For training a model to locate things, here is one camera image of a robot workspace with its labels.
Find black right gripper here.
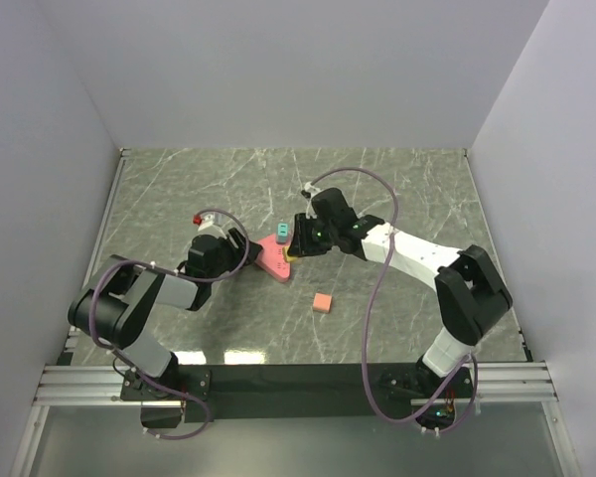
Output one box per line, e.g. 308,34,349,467
287,214,338,258

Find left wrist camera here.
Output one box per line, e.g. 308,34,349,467
193,212,226,239

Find pink USB charger plug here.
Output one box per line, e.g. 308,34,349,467
312,293,333,313

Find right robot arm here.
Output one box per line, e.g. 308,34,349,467
287,185,513,397

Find pink triangular power strip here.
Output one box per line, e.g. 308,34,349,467
255,235,291,283

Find black base bar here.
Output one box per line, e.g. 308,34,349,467
119,362,478,424

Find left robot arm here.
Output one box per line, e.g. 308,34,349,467
68,228,262,399

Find yellow USB charger plug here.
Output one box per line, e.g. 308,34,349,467
282,246,300,263

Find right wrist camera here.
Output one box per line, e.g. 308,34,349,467
300,182,322,201

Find teal USB charger plug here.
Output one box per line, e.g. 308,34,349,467
276,223,290,244

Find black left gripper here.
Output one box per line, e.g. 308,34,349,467
207,227,263,283

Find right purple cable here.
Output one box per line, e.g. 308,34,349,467
307,167,478,436

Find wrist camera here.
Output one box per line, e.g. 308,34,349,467
300,182,322,201
193,212,226,239

